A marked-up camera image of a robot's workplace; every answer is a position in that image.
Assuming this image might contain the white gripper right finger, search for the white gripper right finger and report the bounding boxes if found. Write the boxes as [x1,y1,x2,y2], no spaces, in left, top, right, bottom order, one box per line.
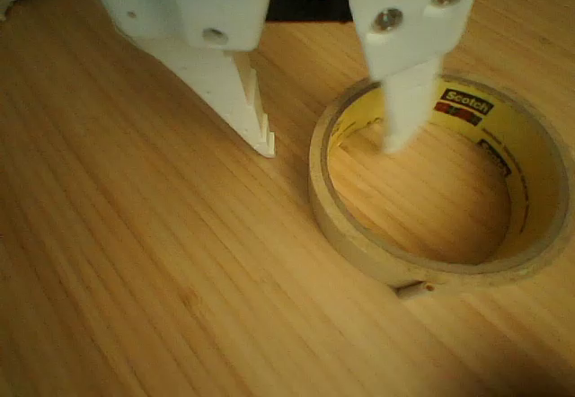
[349,0,484,154]

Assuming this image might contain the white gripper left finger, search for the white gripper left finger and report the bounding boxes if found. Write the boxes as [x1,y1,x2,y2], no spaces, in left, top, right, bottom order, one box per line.
[143,40,276,158]

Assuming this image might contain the beige masking tape roll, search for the beige masking tape roll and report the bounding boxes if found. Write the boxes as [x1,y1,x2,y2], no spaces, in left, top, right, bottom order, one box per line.
[307,69,575,302]

